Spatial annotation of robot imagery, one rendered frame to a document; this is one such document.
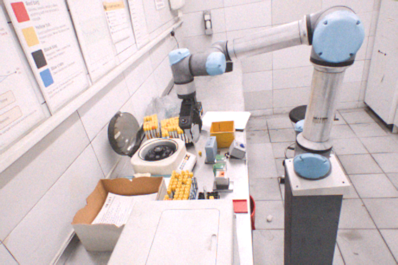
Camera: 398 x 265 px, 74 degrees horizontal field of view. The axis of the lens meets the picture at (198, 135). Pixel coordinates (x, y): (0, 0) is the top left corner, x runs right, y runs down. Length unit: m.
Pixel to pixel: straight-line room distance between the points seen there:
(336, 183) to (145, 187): 0.76
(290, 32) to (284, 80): 2.61
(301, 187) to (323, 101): 0.41
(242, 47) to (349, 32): 0.35
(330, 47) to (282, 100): 2.88
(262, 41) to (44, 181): 0.88
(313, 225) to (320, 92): 0.67
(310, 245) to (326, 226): 0.14
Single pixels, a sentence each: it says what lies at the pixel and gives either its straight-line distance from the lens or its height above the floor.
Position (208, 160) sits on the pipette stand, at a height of 0.90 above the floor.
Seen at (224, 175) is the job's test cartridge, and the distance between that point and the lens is 1.14.
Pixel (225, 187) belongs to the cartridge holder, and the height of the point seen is 0.90.
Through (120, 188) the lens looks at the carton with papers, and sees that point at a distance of 1.20.
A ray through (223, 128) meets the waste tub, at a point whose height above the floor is 0.93.
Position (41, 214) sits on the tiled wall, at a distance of 1.06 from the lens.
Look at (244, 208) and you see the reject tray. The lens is 1.10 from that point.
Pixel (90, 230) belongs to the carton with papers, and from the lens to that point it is 1.05.
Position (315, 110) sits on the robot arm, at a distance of 0.90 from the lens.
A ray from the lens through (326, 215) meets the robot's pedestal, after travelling 1.30.
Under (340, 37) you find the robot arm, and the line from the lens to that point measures 0.80.
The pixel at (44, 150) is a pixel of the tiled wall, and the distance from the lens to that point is 1.06.
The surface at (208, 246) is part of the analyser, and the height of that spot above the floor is 1.17.
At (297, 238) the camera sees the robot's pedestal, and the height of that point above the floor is 0.59.
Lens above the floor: 1.67
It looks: 29 degrees down
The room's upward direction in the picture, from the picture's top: 10 degrees counter-clockwise
